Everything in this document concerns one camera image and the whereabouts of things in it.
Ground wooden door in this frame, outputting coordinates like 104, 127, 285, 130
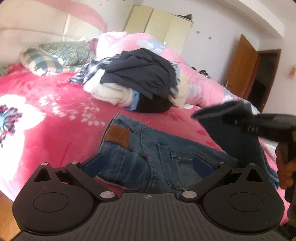
223, 34, 260, 100

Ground plaid garment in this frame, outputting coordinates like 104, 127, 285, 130
69, 58, 116, 85

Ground navy elastic-waist garment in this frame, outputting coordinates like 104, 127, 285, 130
100, 48, 176, 100

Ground red floral blanket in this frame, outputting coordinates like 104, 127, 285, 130
0, 64, 296, 202

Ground pink and beige headboard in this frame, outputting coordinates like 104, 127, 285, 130
0, 0, 109, 65

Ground cream wardrobe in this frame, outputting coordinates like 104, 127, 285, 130
125, 5, 194, 47

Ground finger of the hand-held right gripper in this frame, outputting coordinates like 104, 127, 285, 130
221, 102, 255, 126

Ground beige pants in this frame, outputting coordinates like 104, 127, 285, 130
173, 74, 190, 109

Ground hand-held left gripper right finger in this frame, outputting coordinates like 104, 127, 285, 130
179, 154, 263, 202

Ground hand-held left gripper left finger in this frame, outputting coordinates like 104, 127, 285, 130
33, 152, 117, 202

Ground pale green pillow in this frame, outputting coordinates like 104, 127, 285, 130
0, 64, 11, 77

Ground grey garment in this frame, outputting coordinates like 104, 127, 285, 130
170, 62, 181, 98

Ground black garment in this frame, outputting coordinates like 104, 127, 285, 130
135, 95, 173, 114

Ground dark wooden door frame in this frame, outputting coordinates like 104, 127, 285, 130
255, 49, 282, 114

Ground pink floral rolled quilt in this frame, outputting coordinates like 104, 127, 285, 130
96, 31, 260, 114

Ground light blue garment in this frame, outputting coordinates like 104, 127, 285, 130
125, 90, 140, 111

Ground checked pillow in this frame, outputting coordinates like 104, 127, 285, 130
20, 47, 88, 76

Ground blue jeans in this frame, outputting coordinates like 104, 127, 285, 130
95, 101, 279, 193

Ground green floral pillow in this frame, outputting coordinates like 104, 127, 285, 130
38, 40, 96, 66

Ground white fluffy garment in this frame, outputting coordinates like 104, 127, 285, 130
83, 70, 134, 107

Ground person's right hand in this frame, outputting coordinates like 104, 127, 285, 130
275, 146, 296, 189

